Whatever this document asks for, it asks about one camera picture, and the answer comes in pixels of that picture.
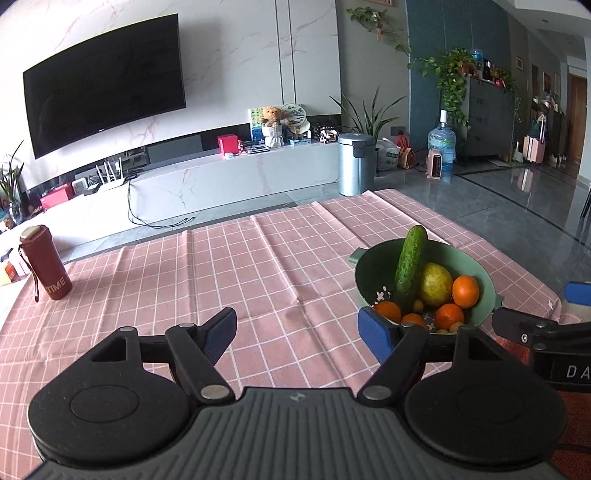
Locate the white wifi router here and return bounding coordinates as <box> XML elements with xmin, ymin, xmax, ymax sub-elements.
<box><xmin>95</xmin><ymin>159</ymin><xmax>126</xmax><ymax>190</ymax></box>

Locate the pink red box left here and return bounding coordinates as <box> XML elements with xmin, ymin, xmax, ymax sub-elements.
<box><xmin>40</xmin><ymin>183</ymin><xmax>75</xmax><ymax>210</ymax></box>

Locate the brown teddy bear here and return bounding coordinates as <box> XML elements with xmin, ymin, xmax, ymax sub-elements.
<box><xmin>262</xmin><ymin>106</ymin><xmax>286</xmax><ymax>150</ymax></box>

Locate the red TIME bottle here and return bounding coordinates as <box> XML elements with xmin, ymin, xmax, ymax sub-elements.
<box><xmin>18</xmin><ymin>225</ymin><xmax>72</xmax><ymax>302</ymax></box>

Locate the pink checkered tablecloth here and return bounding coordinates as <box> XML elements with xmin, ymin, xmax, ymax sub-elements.
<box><xmin>1</xmin><ymin>190</ymin><xmax>561</xmax><ymax>479</ymax></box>

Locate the black curved television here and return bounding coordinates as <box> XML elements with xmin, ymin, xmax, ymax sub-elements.
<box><xmin>23</xmin><ymin>14</ymin><xmax>186</xmax><ymax>158</ymax></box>

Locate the hanging vine plant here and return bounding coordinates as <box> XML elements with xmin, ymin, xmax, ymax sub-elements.
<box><xmin>346</xmin><ymin>1</ymin><xmax>516</xmax><ymax>131</ymax></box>

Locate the orange tangerine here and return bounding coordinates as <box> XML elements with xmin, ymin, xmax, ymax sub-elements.
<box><xmin>374</xmin><ymin>301</ymin><xmax>402</xmax><ymax>323</ymax></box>
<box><xmin>434</xmin><ymin>303</ymin><xmax>465</xmax><ymax>330</ymax></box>
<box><xmin>452</xmin><ymin>275</ymin><xmax>480</xmax><ymax>309</ymax></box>
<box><xmin>401</xmin><ymin>313</ymin><xmax>428</xmax><ymax>329</ymax></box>

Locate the green cucumber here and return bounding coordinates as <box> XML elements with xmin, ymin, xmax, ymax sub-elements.
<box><xmin>393</xmin><ymin>225</ymin><xmax>428</xmax><ymax>311</ymax></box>

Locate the small white heater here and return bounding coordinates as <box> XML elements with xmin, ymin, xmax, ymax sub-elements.
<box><xmin>426</xmin><ymin>148</ymin><xmax>443</xmax><ymax>180</ymax></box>

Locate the red box right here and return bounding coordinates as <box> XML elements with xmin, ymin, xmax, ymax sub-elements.
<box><xmin>217</xmin><ymin>134</ymin><xmax>240</xmax><ymax>155</ymax></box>

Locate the green colander bowl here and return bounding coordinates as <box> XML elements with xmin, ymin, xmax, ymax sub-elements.
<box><xmin>349</xmin><ymin>238</ymin><xmax>504</xmax><ymax>327</ymax></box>

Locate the white plastic bag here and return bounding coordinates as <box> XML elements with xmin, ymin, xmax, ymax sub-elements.
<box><xmin>376</xmin><ymin>137</ymin><xmax>401</xmax><ymax>173</ymax></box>

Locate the dark grey drawer cabinet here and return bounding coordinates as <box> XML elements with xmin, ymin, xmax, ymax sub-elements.
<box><xmin>458</xmin><ymin>77</ymin><xmax>516</xmax><ymax>158</ymax></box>

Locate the silver pedal trash bin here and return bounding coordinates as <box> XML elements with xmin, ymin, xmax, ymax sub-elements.
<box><xmin>338</xmin><ymin>133</ymin><xmax>377</xmax><ymax>197</ymax></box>

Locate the salmon pink towel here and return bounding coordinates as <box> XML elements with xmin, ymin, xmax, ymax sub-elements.
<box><xmin>496</xmin><ymin>336</ymin><xmax>591</xmax><ymax>480</ymax></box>

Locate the blue water jug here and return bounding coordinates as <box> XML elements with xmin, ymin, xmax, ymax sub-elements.
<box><xmin>428</xmin><ymin>110</ymin><xmax>457</xmax><ymax>171</ymax></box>

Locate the white marble TV cabinet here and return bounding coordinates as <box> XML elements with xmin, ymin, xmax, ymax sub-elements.
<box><xmin>1</xmin><ymin>143</ymin><xmax>339</xmax><ymax>253</ymax></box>

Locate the black power cable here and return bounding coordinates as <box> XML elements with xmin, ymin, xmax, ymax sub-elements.
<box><xmin>126</xmin><ymin>172</ymin><xmax>198</xmax><ymax>230</ymax></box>

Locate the green potted plant left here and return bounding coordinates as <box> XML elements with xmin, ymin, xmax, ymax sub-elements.
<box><xmin>1</xmin><ymin>141</ymin><xmax>24</xmax><ymax>228</ymax></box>

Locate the green leafy plant right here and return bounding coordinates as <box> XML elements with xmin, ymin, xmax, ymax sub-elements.
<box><xmin>331</xmin><ymin>86</ymin><xmax>405</xmax><ymax>141</ymax></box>

